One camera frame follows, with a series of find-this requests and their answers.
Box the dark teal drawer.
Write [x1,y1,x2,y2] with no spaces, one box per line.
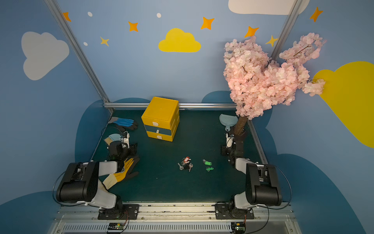
[144,125,173,136]

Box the black key bunch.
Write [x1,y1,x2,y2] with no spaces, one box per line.
[178,162,193,172]

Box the yellow bottom drawer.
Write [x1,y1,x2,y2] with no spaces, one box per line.
[146,131,176,142]

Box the yellow drawer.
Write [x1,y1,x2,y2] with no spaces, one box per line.
[146,131,176,142]
[142,117,180,130]

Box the yellow top drawer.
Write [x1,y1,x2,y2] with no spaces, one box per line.
[142,117,180,130]

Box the yellow drawer cabinet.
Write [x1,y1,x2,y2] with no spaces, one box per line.
[141,97,180,132]

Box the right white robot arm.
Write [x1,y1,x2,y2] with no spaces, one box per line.
[221,137,282,219]

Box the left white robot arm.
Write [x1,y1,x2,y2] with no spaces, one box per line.
[52,141,140,220]

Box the small blue hand brush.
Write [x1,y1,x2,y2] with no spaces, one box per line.
[104,134,122,146]

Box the yellow black work glove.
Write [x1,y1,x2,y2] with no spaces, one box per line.
[102,156,140,190]

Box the blue black work glove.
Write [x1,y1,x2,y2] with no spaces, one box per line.
[108,117,138,132]

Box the light blue dustpan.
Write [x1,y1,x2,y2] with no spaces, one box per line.
[219,114,238,132]

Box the pink cherry blossom tree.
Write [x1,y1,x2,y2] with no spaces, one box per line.
[224,33,325,135]

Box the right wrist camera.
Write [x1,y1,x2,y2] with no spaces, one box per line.
[226,133,235,148]

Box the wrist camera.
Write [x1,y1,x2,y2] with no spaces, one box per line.
[226,133,235,148]
[106,134,128,160]

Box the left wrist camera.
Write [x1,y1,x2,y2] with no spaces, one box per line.
[106,134,128,160]

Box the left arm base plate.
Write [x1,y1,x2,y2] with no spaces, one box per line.
[97,204,140,220]

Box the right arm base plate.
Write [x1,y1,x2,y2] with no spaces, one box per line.
[214,202,255,220]

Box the aluminium rail base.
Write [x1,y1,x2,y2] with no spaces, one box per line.
[48,202,302,234]

